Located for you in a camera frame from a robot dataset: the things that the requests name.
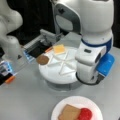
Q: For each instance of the small orange block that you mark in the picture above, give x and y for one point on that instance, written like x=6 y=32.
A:
x=9 y=80

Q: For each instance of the white divided serving tray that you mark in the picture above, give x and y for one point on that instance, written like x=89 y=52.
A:
x=61 y=68

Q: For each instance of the yellow cheese slice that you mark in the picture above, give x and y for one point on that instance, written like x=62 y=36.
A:
x=59 y=49

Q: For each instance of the brown meat patty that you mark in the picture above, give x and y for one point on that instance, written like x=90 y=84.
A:
x=42 y=59

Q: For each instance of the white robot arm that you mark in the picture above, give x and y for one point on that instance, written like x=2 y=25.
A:
x=93 y=19

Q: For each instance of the red tomato slice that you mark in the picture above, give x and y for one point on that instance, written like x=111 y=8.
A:
x=85 y=114

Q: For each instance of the white round plate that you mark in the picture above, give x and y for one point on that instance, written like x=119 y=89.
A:
x=79 y=102

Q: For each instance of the white blue gripper body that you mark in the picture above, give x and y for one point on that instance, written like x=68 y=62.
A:
x=94 y=62

